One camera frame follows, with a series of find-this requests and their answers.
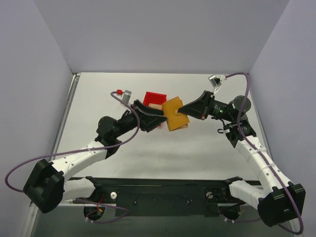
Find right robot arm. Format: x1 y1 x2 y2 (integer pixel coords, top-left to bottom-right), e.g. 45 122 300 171
178 91 306 227

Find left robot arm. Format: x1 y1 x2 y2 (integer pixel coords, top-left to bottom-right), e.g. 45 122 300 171
23 100 167 213

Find orange credit card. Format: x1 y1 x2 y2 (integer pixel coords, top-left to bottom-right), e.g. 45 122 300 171
149 103 162 110

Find red plastic bin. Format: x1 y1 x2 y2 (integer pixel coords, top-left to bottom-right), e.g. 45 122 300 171
143 91 168 130

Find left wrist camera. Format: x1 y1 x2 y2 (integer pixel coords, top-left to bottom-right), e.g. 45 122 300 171
117 89 132 104

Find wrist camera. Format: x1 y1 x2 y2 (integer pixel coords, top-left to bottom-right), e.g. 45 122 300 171
208 74 227 94
117 89 132 104

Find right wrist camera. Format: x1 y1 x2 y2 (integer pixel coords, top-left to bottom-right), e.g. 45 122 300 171
208 74 227 94

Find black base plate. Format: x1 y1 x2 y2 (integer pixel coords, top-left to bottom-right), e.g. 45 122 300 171
72 176 251 218

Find aluminium frame rail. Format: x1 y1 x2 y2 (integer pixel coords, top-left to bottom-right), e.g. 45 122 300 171
19 73 80 237

